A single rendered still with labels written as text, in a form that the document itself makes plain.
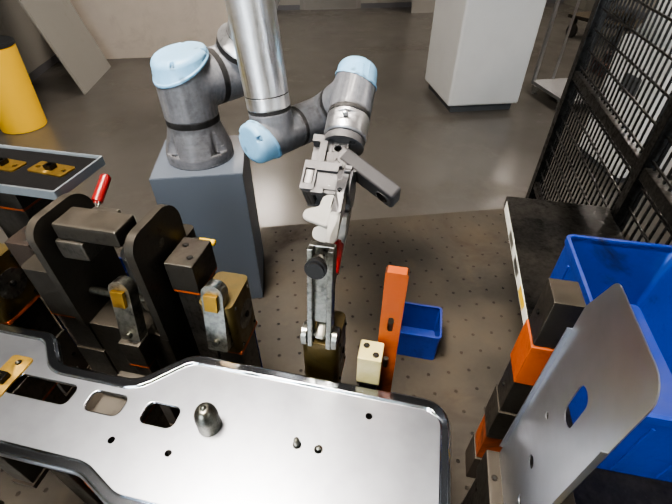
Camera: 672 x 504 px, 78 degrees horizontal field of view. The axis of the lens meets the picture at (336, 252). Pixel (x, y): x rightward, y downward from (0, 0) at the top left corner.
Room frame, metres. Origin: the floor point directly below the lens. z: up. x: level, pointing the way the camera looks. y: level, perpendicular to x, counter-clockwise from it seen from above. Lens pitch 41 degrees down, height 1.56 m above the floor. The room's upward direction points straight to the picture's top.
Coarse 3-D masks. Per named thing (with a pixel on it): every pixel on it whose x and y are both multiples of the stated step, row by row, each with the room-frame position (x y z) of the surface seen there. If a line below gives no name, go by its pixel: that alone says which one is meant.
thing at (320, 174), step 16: (320, 144) 0.64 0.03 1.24; (336, 144) 0.64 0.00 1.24; (352, 144) 0.64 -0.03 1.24; (320, 160) 0.62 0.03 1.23; (336, 160) 0.62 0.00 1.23; (304, 176) 0.58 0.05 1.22; (320, 176) 0.58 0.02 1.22; (336, 176) 0.58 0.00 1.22; (352, 176) 0.58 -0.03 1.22; (304, 192) 0.57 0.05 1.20; (320, 192) 0.55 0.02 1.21; (352, 192) 0.58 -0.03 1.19
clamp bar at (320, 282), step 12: (312, 252) 0.40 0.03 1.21; (324, 252) 0.41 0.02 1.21; (336, 252) 0.41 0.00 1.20; (312, 264) 0.38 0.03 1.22; (324, 264) 0.38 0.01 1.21; (312, 276) 0.37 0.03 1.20; (324, 276) 0.40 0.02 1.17; (312, 288) 0.40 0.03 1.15; (324, 288) 0.40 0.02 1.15; (312, 300) 0.39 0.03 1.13; (324, 300) 0.40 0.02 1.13; (312, 312) 0.39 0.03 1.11; (324, 312) 0.39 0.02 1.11; (312, 324) 0.39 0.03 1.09; (312, 336) 0.38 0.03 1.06
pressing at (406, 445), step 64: (128, 384) 0.34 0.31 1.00; (192, 384) 0.34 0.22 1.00; (256, 384) 0.34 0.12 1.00; (320, 384) 0.34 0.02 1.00; (0, 448) 0.25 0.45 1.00; (64, 448) 0.25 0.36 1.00; (128, 448) 0.25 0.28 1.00; (192, 448) 0.25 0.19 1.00; (256, 448) 0.25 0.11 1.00; (384, 448) 0.25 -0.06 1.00; (448, 448) 0.25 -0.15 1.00
